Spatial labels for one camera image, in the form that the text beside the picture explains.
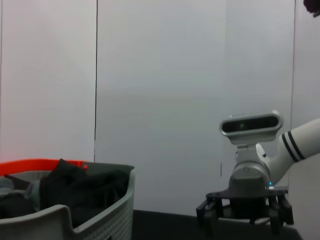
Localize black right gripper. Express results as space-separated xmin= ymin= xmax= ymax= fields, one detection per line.
xmin=196 ymin=186 xmax=295 ymax=238

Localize grey perforated plastic storage box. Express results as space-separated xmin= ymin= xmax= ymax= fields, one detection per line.
xmin=0 ymin=163 xmax=139 ymax=240

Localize black crumpled clothes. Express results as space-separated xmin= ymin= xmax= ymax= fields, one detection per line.
xmin=0 ymin=158 xmax=133 ymax=227

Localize grey folded cloth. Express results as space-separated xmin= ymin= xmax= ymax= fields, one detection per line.
xmin=0 ymin=178 xmax=42 ymax=213

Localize dark robot torso part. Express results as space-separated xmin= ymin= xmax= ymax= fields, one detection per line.
xmin=302 ymin=0 xmax=320 ymax=19

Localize orange plastic bin rim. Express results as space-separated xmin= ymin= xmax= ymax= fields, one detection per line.
xmin=0 ymin=157 xmax=89 ymax=173

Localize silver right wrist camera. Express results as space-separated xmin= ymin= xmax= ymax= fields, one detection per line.
xmin=219 ymin=109 xmax=285 ymax=166

